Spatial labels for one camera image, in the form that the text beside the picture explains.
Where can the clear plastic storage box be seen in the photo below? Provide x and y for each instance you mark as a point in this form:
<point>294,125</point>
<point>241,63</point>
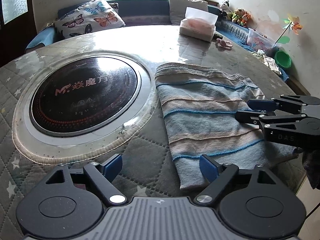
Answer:
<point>260,41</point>

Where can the white pillow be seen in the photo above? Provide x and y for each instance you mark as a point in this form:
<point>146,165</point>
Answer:
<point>187,6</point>

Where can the grey quilted star table cover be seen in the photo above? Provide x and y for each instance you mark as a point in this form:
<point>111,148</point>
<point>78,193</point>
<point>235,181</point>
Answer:
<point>140,150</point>

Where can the green plastic basin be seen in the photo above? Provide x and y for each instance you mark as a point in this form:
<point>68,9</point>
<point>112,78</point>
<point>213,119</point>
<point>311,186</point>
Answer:
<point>283,58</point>

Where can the colourful pinwheel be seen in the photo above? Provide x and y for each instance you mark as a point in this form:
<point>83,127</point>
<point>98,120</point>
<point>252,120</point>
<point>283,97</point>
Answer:
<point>293,25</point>

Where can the blue patterned seat cushion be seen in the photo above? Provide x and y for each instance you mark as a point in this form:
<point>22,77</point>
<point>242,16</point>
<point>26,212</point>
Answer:
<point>235,31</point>

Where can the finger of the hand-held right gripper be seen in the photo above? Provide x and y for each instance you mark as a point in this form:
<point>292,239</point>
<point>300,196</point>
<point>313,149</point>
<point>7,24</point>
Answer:
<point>250,117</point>
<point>260,104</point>

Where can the white tissue box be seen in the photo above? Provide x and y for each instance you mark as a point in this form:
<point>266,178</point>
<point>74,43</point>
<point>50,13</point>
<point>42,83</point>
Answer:
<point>197,26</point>

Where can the round black induction cooktop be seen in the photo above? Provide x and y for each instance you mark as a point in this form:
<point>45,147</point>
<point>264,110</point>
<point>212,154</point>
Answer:
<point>85,95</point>

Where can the white cloth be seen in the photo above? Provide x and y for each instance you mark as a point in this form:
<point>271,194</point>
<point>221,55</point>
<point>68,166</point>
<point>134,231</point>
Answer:
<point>268,62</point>

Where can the dark blue sofa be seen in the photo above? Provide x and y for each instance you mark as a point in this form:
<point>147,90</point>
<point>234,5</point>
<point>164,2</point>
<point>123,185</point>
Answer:
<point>145,8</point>

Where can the butterfly print pillow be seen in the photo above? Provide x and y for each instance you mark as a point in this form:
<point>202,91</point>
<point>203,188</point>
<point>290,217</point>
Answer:
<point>92,17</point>

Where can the striped blue beige towel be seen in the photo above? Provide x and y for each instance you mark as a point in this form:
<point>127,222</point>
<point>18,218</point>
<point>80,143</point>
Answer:
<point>200,120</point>

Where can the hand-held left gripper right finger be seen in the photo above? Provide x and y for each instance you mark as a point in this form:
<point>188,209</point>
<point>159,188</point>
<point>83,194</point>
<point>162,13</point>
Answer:
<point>210,168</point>

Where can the small pink toy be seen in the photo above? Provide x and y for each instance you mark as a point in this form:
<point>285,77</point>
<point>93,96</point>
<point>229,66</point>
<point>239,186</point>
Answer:
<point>224,43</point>

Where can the orange plush toy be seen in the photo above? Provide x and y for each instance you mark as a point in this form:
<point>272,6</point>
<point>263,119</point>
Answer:
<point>245,19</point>

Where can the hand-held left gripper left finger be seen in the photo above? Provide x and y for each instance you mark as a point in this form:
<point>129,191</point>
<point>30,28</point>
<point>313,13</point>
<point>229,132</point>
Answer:
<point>112,167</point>

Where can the black white cow plush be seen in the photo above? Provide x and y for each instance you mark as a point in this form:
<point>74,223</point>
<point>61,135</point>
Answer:
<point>225,8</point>

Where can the wooden door with frosted glass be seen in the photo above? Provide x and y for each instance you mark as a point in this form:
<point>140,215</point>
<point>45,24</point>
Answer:
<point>13,5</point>

